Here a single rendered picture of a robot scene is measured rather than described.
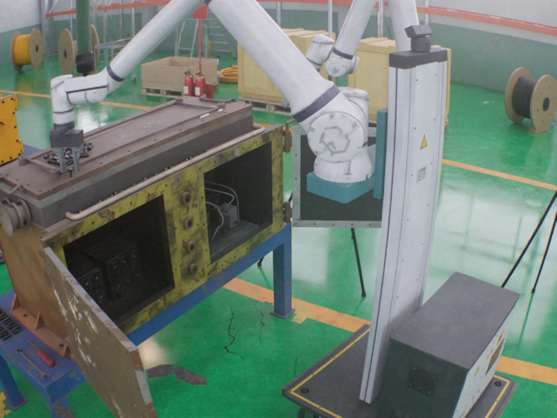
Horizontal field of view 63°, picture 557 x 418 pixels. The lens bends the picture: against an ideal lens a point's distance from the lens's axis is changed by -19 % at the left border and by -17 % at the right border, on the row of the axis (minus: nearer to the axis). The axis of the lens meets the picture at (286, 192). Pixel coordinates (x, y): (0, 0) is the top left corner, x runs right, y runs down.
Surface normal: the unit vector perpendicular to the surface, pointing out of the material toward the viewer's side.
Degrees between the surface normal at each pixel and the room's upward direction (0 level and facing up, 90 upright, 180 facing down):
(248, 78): 90
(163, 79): 90
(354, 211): 90
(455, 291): 0
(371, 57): 90
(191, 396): 0
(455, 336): 0
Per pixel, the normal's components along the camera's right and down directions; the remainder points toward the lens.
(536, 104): 0.53, 0.34
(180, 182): 0.84, 0.22
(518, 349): 0.00, -0.91
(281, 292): -0.55, 0.34
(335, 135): -0.12, 0.44
